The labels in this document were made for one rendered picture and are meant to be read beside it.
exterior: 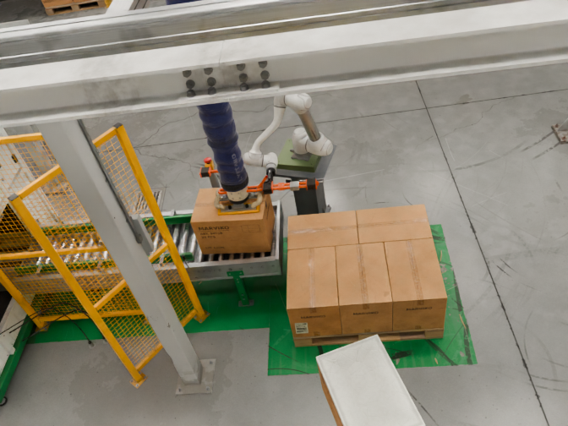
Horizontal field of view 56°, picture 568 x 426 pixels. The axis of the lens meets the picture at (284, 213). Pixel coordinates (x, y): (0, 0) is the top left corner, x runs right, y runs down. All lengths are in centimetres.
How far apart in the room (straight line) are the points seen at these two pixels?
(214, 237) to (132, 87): 296
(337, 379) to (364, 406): 22
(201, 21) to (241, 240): 284
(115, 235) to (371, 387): 169
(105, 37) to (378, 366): 230
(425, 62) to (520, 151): 480
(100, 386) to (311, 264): 203
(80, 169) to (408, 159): 401
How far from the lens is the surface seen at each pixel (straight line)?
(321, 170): 484
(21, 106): 176
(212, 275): 457
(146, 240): 342
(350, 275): 425
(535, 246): 532
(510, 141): 640
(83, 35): 192
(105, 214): 308
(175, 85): 156
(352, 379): 323
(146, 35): 186
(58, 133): 278
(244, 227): 430
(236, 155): 399
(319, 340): 455
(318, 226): 462
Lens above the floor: 388
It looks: 44 degrees down
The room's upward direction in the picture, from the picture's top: 12 degrees counter-clockwise
